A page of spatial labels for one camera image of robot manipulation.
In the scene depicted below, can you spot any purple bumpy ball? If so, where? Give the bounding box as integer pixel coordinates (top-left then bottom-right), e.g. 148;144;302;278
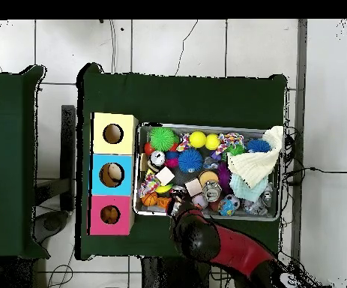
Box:
216;161;233;195

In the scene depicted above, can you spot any tan plush toy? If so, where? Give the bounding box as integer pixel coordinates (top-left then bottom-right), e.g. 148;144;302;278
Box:
100;205;121;225

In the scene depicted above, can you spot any dark green table cloth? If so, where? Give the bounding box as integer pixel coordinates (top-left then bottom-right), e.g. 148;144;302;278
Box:
0;64;51;260
75;61;289;266

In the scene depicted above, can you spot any light blue cloth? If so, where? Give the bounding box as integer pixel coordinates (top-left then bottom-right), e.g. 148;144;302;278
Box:
229;173;269;203

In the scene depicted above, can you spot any cream knitted cloth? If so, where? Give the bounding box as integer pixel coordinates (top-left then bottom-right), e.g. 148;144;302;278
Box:
226;125;284;189

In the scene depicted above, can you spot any yellow ball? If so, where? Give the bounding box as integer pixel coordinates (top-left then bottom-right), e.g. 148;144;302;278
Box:
189;130;208;149

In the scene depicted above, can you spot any silver drink can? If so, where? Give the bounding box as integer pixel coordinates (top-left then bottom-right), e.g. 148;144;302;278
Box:
148;150;166;173

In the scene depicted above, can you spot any green spiky toy with eyes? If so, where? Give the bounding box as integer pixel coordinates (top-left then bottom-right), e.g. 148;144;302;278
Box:
220;143;247;163

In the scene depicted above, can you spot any wooden box with three holes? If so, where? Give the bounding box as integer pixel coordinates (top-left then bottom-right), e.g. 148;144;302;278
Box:
88;112;139;236

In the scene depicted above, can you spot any clear mesh bin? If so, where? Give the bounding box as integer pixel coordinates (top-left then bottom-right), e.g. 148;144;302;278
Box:
133;122;283;222

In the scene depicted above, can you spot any colourful patterned cloth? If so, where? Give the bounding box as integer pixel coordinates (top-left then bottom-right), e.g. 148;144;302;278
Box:
214;132;245;157

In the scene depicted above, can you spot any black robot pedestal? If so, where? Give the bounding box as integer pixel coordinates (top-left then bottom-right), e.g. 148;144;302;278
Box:
141;256;211;288

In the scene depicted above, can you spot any black power cable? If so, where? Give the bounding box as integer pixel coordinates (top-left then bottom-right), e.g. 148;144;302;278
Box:
284;166;347;179

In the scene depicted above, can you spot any small globe ball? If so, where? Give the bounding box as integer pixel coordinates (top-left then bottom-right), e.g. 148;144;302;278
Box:
218;198;235;218

